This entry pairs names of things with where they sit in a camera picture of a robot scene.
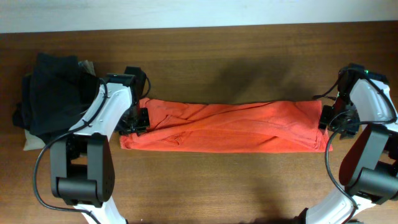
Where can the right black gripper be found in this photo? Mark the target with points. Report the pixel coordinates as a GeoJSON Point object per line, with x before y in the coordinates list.
{"type": "Point", "coordinates": [330, 119]}

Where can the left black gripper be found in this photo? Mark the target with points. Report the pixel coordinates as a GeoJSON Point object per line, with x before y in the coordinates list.
{"type": "Point", "coordinates": [134, 123]}

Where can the red printed t-shirt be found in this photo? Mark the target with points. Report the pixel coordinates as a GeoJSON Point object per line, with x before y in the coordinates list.
{"type": "Point", "coordinates": [270, 127]}

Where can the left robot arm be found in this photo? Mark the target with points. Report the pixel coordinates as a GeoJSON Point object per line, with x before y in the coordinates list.
{"type": "Point", "coordinates": [82, 171]}

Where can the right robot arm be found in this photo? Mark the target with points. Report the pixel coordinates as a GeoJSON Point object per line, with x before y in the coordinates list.
{"type": "Point", "coordinates": [368, 174]}

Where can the beige folded garment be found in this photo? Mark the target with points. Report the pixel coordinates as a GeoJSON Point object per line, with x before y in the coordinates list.
{"type": "Point", "coordinates": [33, 142]}

